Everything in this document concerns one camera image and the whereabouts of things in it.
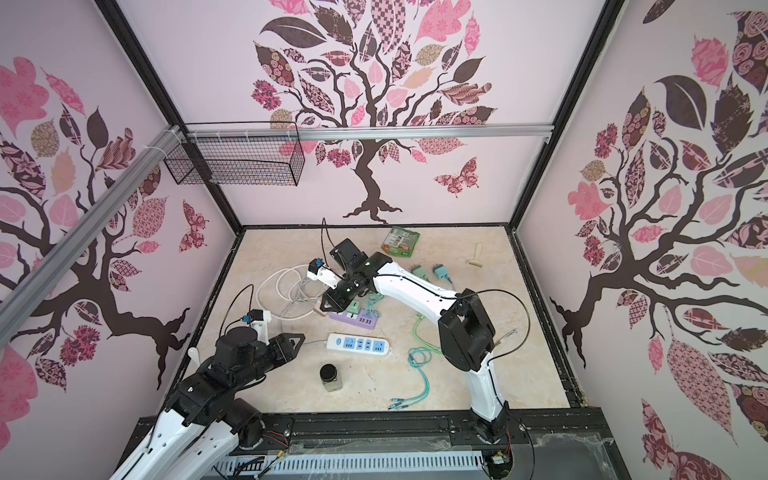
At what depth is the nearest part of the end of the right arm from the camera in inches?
24.8

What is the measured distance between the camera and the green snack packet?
1155mm

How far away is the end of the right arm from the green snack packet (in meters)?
0.41
